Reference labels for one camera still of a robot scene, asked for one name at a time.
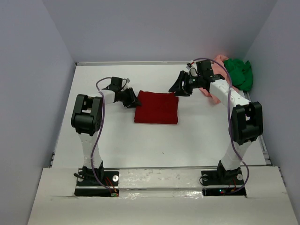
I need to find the green t-shirt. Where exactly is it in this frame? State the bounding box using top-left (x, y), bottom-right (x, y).
top-left (224, 59), bottom-right (253, 92)

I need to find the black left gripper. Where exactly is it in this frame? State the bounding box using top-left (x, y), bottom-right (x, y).
top-left (118, 88), bottom-right (141, 109)

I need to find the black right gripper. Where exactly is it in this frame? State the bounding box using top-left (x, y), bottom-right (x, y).
top-left (169, 70), bottom-right (203, 97)

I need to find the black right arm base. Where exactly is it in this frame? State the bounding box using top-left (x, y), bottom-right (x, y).
top-left (199, 162), bottom-right (247, 197)

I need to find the pink t-shirt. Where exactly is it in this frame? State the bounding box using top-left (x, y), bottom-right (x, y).
top-left (200, 55), bottom-right (240, 104)

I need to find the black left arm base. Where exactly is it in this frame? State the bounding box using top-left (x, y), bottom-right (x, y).
top-left (74, 170), bottom-right (120, 197)

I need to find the dark red t-shirt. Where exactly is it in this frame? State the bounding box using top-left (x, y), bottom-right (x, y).
top-left (134, 90), bottom-right (179, 125)

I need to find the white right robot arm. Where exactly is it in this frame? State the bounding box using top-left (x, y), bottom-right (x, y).
top-left (169, 58), bottom-right (263, 186)

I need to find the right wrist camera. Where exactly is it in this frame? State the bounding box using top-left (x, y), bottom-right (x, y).
top-left (187, 60), bottom-right (214, 77)

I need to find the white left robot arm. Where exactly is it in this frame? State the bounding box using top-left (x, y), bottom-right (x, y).
top-left (71, 77), bottom-right (142, 185)

